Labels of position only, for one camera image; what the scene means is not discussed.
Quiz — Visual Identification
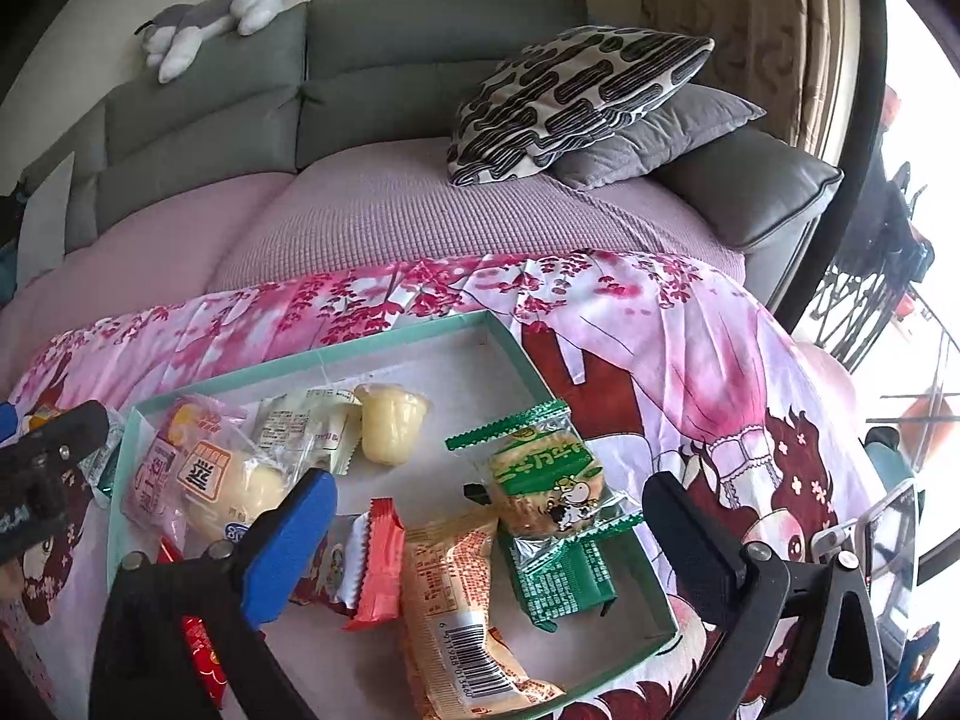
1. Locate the black metal chair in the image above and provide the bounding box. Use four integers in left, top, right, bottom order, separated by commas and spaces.
817, 165, 938, 368

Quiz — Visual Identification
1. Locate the clear packet with white bun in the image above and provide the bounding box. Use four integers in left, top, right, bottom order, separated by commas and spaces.
169, 420, 301, 545

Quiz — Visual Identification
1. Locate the pink swiss roll packet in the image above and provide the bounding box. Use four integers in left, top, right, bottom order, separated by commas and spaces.
120, 394, 248, 548

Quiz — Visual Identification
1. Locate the red white biscuit packet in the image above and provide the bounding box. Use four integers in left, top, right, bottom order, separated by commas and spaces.
289, 514, 376, 616

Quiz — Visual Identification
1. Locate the pink sofa cover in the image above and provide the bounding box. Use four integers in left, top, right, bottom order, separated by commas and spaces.
0, 131, 747, 376

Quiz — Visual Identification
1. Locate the black white patterned pillow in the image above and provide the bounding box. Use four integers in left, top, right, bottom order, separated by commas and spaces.
448, 25, 715, 187

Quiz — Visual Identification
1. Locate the beige cake packet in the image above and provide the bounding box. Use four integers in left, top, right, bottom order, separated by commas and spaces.
397, 514, 567, 720

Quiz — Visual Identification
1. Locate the light grey cushion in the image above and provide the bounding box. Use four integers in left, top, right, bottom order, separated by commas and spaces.
15, 150, 76, 290

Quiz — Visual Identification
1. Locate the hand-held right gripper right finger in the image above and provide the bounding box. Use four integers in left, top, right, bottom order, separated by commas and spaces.
643, 471, 890, 720

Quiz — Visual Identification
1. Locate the yellow jelly cup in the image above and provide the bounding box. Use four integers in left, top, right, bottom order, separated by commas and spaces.
354, 382, 434, 464

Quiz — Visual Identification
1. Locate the orange snack packet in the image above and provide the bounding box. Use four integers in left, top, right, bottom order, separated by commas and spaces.
15, 401, 65, 432

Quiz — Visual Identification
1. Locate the white snack packet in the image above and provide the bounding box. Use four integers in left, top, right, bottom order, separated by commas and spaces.
251, 386, 365, 477

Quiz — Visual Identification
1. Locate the orange basin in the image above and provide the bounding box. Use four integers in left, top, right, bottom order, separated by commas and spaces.
896, 390, 960, 458

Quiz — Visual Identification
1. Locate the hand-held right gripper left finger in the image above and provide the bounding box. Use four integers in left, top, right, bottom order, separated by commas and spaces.
88, 469, 338, 720

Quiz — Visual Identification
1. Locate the beige patterned curtain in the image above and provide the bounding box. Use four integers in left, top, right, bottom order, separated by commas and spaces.
641, 0, 863, 166

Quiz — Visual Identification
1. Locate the clear green-edged cookie packet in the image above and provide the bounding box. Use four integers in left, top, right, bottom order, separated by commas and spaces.
446, 399, 646, 541

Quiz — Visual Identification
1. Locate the small red candy packet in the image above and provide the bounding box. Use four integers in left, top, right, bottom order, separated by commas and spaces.
154, 540, 230, 713
343, 499, 407, 632

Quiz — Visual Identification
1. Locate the large green biscuit packet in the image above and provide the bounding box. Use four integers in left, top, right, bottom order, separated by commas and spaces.
463, 484, 620, 635

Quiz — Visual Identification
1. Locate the grey pillow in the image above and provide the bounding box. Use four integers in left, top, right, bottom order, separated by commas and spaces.
555, 84, 766, 191

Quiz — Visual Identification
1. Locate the pink stool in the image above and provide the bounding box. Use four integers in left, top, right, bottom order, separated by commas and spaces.
795, 341, 860, 406

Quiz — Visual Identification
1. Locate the teal cardboard box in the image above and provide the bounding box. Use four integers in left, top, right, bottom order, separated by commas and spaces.
105, 309, 680, 720

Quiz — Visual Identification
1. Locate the printed cartoon blanket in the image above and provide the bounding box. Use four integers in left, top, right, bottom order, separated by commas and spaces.
0, 249, 923, 720

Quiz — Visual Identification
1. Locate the grey white plush toy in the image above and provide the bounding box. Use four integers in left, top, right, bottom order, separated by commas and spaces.
135, 0, 297, 83

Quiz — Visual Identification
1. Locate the grey sofa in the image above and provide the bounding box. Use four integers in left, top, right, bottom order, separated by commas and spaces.
0, 0, 845, 286

